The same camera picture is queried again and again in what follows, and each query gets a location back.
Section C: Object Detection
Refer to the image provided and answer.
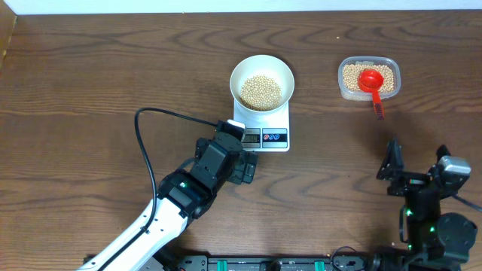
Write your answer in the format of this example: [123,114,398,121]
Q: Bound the clear plastic container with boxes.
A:
[338,56,401,102]

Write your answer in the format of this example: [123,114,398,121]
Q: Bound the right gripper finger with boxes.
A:
[436,145,451,166]
[377,139,404,181]

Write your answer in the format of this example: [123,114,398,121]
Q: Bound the white round bowl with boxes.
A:
[230,55,295,111]

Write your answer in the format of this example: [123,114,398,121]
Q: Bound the red plastic measuring scoop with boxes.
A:
[358,69,385,120]

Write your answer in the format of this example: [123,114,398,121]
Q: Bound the white digital kitchen scale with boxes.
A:
[233,101,290,152]

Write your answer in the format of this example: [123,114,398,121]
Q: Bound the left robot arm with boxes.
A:
[79,133,258,270]

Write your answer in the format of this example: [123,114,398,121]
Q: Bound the soybeans in container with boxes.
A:
[342,64,395,93]

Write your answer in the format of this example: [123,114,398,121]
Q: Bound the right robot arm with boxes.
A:
[373,139,481,270]

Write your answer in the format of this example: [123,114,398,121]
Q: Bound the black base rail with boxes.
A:
[139,254,403,271]

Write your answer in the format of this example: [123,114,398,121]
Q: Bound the soybeans in bowl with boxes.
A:
[239,75,282,111]

